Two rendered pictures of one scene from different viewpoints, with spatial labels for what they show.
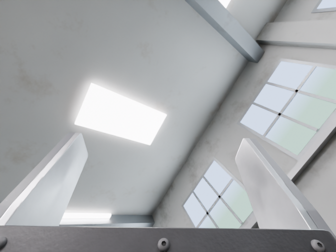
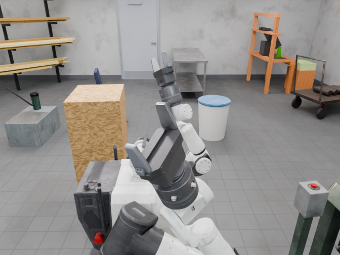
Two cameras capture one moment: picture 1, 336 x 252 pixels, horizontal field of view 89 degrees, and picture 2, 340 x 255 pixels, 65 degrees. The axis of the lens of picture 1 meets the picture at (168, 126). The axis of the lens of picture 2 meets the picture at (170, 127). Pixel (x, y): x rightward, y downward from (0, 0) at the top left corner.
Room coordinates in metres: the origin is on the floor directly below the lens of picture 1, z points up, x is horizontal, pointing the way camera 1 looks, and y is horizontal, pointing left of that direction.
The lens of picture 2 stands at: (0.47, -0.12, 1.90)
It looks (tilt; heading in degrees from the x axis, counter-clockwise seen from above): 24 degrees down; 156
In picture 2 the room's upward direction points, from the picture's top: straight up
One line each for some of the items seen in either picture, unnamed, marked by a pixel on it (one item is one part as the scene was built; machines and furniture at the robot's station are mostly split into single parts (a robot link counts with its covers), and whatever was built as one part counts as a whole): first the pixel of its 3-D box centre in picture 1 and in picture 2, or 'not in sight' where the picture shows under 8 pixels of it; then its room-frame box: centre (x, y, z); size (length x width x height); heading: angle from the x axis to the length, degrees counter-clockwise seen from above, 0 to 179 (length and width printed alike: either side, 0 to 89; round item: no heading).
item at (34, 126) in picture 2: not in sight; (28, 113); (-4.01, -0.61, 0.38); 0.77 x 0.61 x 0.77; 157
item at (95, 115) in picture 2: not in sight; (104, 156); (-1.76, 0.18, 0.63); 0.50 x 0.42 x 1.25; 161
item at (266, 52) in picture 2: not in sight; (281, 51); (-4.74, 5.23, 0.90); 1.43 x 1.24 x 1.80; 157
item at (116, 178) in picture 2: not in sight; (127, 204); (-0.30, 0.05, 1.23); 0.34 x 0.30 x 0.36; 157
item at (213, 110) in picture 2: not in sight; (212, 118); (-2.84, 2.07, 0.31); 0.50 x 0.50 x 0.62
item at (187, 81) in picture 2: not in sight; (186, 70); (-5.41, 2.91, 0.50); 1.99 x 0.74 x 1.00; 157
